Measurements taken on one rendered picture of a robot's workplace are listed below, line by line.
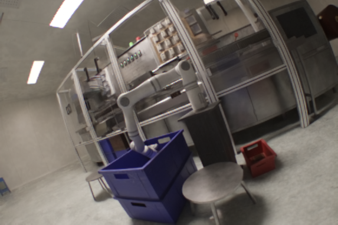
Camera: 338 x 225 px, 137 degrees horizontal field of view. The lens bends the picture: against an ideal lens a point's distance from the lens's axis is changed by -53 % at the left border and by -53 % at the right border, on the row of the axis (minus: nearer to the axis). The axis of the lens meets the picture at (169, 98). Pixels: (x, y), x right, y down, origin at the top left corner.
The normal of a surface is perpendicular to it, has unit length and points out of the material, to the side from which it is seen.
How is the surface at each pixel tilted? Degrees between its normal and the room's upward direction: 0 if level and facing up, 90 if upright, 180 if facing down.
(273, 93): 90
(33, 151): 90
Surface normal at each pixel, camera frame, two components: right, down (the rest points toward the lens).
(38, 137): 0.84, -0.36
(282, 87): -0.39, 0.12
